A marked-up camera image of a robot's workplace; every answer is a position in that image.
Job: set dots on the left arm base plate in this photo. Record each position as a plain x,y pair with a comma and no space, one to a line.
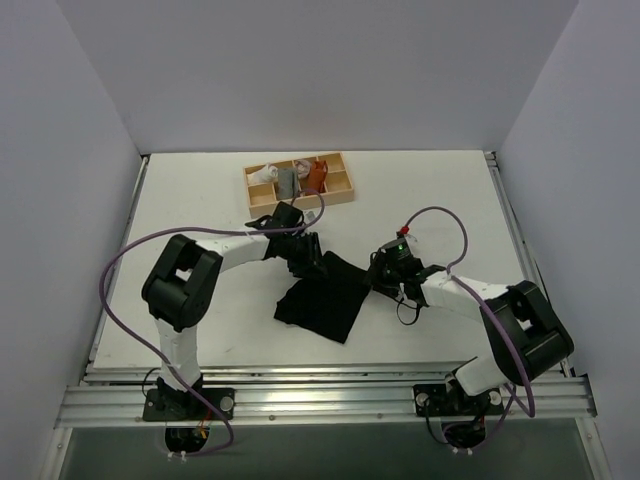
164,406

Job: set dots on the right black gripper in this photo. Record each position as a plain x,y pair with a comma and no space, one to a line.
379,273

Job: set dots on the white rolled cloth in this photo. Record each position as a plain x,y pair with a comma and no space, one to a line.
267,173

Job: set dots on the grey rolled cloth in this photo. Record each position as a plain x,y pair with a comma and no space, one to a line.
287,183

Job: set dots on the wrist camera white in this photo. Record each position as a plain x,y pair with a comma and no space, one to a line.
404,233
309,216

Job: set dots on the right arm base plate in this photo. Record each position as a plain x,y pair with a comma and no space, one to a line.
448,400

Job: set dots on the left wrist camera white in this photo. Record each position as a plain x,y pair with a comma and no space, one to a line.
309,216

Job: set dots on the aluminium frame rail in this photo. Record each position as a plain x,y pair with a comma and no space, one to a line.
279,396

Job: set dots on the orange rolled cloth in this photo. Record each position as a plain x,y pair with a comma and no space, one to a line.
316,178

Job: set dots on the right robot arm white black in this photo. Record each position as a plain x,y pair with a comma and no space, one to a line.
525,334

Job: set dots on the pale patterned rolled cloth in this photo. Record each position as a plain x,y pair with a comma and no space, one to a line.
303,167

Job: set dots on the wooden compartment tray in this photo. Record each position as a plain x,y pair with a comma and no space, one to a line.
262,198

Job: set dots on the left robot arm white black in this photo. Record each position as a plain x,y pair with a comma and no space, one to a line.
180,287

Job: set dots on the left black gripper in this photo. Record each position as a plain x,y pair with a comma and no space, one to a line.
308,254

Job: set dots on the black underwear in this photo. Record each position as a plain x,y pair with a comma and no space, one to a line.
328,306

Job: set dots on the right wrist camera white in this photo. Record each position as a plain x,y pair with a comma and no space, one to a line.
404,233

